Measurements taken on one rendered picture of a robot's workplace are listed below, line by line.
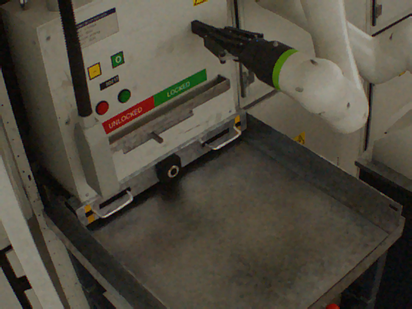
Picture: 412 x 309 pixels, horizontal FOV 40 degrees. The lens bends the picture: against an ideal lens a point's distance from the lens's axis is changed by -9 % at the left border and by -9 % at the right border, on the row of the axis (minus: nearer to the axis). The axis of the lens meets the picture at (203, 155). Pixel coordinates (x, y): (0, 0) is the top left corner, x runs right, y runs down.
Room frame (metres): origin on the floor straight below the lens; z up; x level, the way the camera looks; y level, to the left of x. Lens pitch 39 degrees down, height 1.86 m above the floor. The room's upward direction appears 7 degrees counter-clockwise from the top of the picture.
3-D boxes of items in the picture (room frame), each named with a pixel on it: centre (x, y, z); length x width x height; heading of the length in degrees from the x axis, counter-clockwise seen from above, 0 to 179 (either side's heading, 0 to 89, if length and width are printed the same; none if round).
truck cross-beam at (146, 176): (1.18, 0.11, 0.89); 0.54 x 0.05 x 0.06; 126
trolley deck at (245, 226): (1.01, -0.02, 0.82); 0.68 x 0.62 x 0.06; 36
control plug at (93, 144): (0.99, 0.23, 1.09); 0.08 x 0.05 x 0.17; 36
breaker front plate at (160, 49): (1.17, 0.10, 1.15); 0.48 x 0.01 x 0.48; 126
